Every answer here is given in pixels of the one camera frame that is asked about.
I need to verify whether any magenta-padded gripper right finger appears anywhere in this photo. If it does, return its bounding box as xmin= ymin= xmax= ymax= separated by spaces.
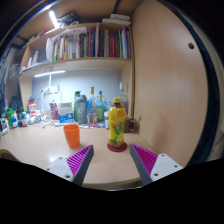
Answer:
xmin=129 ymin=143 xmax=184 ymax=186

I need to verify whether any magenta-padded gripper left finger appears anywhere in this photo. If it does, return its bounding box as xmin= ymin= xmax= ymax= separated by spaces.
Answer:
xmin=44 ymin=144 xmax=95 ymax=187

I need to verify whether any yellow drink bottle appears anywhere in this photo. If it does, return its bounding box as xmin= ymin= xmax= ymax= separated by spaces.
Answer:
xmin=107 ymin=96 xmax=127 ymax=149

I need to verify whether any orange plastic cup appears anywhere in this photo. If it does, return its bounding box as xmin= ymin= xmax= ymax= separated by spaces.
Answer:
xmin=63 ymin=123 xmax=81 ymax=149

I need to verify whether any white and teal oblong case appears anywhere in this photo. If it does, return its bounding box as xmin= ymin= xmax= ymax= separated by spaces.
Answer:
xmin=54 ymin=121 xmax=78 ymax=128

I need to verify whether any green and pink pen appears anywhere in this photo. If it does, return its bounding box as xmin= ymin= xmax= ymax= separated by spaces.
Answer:
xmin=79 ymin=123 xmax=100 ymax=129

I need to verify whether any flat round red coaster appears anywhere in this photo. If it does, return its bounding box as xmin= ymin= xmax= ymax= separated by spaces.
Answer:
xmin=106 ymin=141 xmax=128 ymax=153

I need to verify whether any white and blue box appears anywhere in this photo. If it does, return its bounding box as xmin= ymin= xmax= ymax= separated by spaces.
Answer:
xmin=58 ymin=102 xmax=75 ymax=124

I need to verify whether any brown mug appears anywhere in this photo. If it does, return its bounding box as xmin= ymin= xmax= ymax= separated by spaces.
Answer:
xmin=123 ymin=114 xmax=143 ymax=134

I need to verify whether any magenta packet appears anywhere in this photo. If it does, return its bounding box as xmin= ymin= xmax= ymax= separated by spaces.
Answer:
xmin=49 ymin=102 xmax=60 ymax=121

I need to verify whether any grey shaker bottle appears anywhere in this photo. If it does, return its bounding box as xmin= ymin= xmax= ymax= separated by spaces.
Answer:
xmin=74 ymin=94 xmax=88 ymax=126

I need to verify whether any white jar with blue label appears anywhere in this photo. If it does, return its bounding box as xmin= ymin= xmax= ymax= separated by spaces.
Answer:
xmin=11 ymin=114 xmax=19 ymax=130

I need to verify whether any red and white canister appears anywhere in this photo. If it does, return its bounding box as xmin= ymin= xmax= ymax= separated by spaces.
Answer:
xmin=27 ymin=101 xmax=37 ymax=116

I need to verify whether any dark-lidded glass jar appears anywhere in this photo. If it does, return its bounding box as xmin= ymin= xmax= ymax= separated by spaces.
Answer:
xmin=103 ymin=110 xmax=111 ymax=129

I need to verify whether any green plastic container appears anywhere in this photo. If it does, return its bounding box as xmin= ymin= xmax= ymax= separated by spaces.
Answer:
xmin=6 ymin=107 xmax=15 ymax=129

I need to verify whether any green-capped bottle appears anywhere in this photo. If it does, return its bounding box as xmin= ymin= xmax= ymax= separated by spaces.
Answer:
xmin=96 ymin=90 xmax=105 ymax=123

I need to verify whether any black backpack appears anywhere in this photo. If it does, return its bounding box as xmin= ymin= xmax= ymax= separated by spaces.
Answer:
xmin=9 ymin=94 xmax=24 ymax=113

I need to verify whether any dark green plastic bottle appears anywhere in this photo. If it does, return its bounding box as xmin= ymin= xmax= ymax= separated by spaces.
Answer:
xmin=73 ymin=90 xmax=82 ymax=121

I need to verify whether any clear glass bottle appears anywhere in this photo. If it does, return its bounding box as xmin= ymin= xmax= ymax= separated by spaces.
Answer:
xmin=119 ymin=82 xmax=129 ymax=116

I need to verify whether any wooden shelf unit with books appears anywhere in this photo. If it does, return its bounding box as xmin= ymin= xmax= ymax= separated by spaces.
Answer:
xmin=5 ymin=13 xmax=136 ymax=118

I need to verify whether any ceiling tube light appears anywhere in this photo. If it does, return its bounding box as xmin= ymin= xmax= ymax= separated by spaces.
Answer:
xmin=48 ymin=9 xmax=60 ymax=29

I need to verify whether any white wall power outlet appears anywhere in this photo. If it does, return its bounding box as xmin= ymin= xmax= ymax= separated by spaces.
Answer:
xmin=46 ymin=85 xmax=61 ymax=95

